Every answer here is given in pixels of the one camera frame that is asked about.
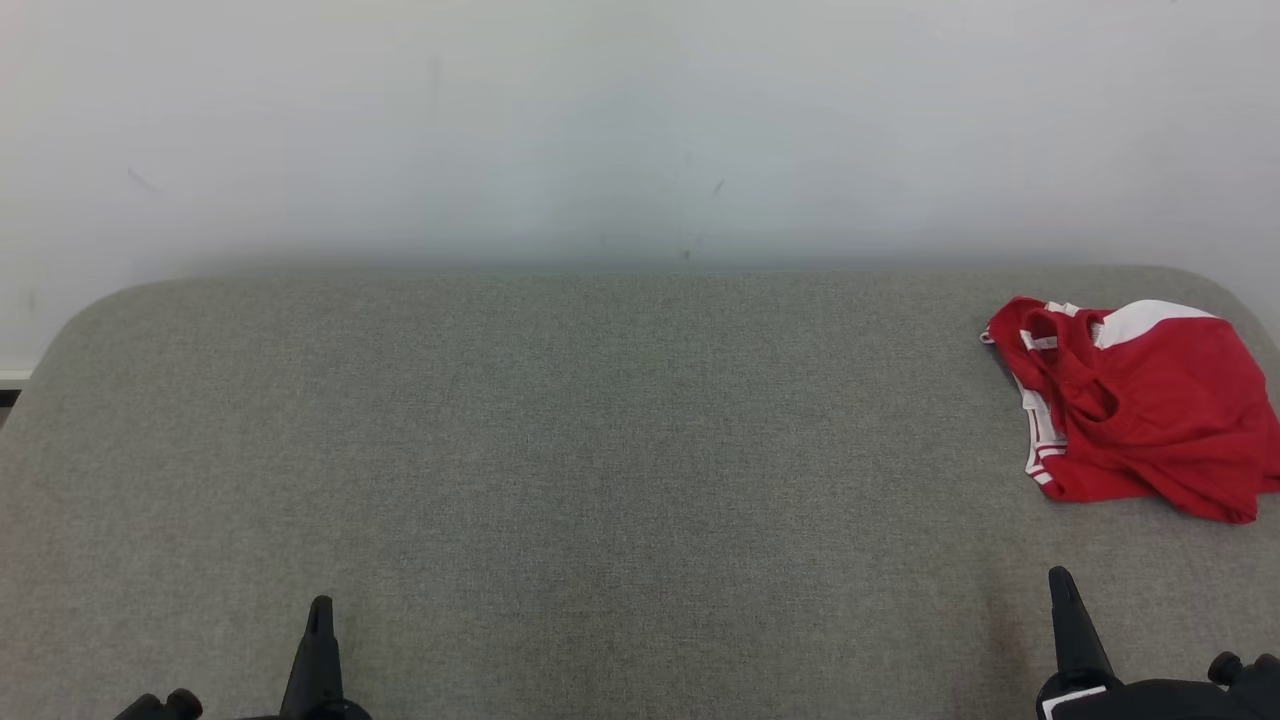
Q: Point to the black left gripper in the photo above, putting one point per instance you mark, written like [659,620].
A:
[330,714]

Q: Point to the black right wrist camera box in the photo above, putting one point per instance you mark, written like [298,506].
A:
[1245,668]

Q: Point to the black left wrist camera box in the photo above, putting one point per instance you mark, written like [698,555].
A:
[165,706]

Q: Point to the red shorts with white stripe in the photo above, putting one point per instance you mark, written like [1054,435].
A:
[1170,400]

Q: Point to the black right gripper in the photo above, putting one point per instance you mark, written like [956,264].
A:
[1150,702]

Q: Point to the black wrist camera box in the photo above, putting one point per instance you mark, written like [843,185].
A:
[165,706]
[1245,668]

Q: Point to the red jersey with lettering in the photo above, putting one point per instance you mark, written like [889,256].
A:
[1048,478]

